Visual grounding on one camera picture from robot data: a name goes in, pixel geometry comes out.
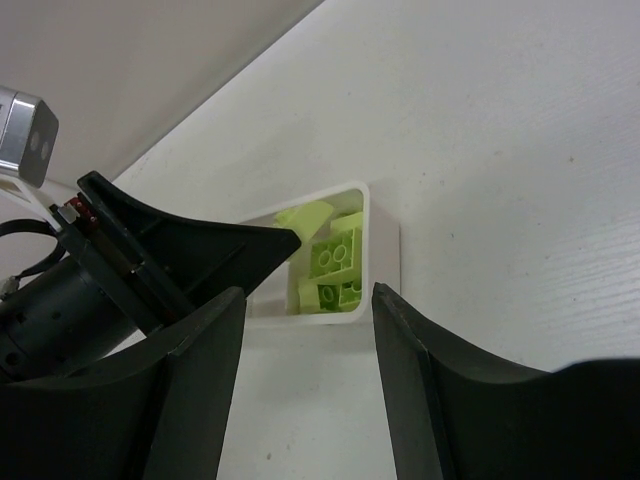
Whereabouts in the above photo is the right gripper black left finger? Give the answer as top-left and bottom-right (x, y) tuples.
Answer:
(1, 287), (245, 479)

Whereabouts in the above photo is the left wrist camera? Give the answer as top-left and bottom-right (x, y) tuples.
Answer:
(0, 86), (59, 188)

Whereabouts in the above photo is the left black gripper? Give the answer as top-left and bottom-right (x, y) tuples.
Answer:
(1, 172), (302, 383)

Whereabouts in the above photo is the large lime lego block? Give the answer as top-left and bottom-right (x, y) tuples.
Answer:
(309, 228), (362, 285)

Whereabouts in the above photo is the small lime lego piece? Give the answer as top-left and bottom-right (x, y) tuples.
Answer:
(274, 201), (334, 244)

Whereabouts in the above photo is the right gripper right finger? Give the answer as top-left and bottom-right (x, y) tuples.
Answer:
(372, 283), (639, 479)

